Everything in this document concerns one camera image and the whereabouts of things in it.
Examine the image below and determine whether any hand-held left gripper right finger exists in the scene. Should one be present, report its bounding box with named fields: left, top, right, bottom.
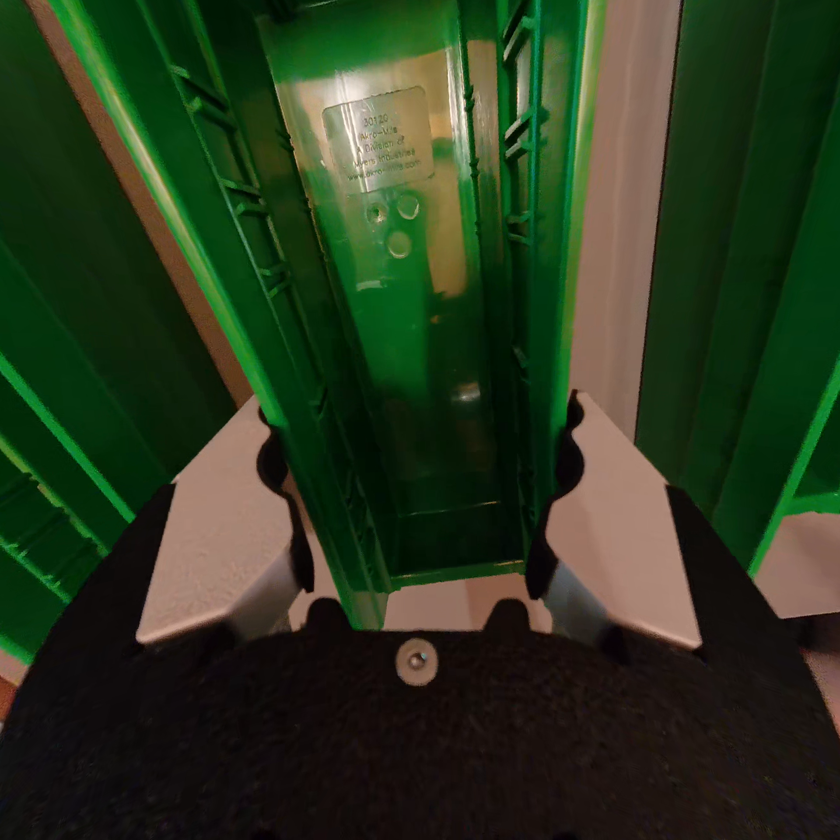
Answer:
left=525, top=390, right=702, bottom=651

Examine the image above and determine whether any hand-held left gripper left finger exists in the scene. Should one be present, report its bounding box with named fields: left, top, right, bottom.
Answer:
left=136, top=394, right=315, bottom=645

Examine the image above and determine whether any green plastic bin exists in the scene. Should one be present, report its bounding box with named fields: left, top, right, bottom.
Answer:
left=46, top=0, right=608, bottom=631
left=635, top=0, right=840, bottom=578
left=0, top=0, right=237, bottom=665

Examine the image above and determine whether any pale desk with cable slot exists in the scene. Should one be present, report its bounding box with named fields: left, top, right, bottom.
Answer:
left=26, top=0, right=840, bottom=634

